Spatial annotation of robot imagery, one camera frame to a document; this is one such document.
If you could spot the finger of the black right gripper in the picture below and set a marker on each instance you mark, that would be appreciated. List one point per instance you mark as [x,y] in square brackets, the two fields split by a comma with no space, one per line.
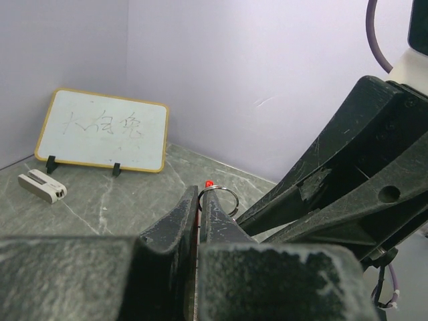
[337,223]
[330,168]

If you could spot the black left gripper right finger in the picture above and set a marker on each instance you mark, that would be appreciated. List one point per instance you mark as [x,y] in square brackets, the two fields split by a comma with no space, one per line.
[241,279]

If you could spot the yellow framed whiteboard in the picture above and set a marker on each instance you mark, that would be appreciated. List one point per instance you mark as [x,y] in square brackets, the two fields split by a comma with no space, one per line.
[98,130]

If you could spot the white stapler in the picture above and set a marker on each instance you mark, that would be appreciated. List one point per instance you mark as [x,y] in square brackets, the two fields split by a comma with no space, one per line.
[42,186]

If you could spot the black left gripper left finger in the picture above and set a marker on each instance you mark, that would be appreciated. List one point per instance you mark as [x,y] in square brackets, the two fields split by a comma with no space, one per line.
[149,276]

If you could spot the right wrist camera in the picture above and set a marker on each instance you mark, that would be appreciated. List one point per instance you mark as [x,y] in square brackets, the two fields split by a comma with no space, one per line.
[411,68]

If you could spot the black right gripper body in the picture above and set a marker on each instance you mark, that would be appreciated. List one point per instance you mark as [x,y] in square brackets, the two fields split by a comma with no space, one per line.
[413,110]

